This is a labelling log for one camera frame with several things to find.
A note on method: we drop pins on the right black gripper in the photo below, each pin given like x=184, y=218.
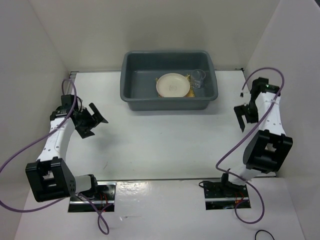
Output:
x=241, y=110

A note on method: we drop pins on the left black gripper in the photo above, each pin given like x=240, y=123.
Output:
x=85, y=132

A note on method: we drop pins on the yellow bamboo mat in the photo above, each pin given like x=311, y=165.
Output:
x=191, y=92

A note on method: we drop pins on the clear plastic cup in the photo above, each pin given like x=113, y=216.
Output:
x=197, y=78

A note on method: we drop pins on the white bowl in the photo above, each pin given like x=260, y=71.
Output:
x=172, y=85

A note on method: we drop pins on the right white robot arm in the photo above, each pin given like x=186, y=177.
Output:
x=269, y=147

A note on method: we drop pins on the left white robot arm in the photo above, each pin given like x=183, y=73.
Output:
x=49, y=176

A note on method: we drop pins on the grey plastic bin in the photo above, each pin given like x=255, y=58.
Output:
x=141, y=70

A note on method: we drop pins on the aluminium table edge rail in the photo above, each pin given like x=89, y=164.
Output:
x=72, y=75

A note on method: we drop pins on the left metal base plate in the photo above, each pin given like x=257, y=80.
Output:
x=103, y=200

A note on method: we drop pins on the metal base plate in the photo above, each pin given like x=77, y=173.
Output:
x=103, y=200
x=218, y=197

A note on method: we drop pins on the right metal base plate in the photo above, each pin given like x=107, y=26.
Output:
x=218, y=197

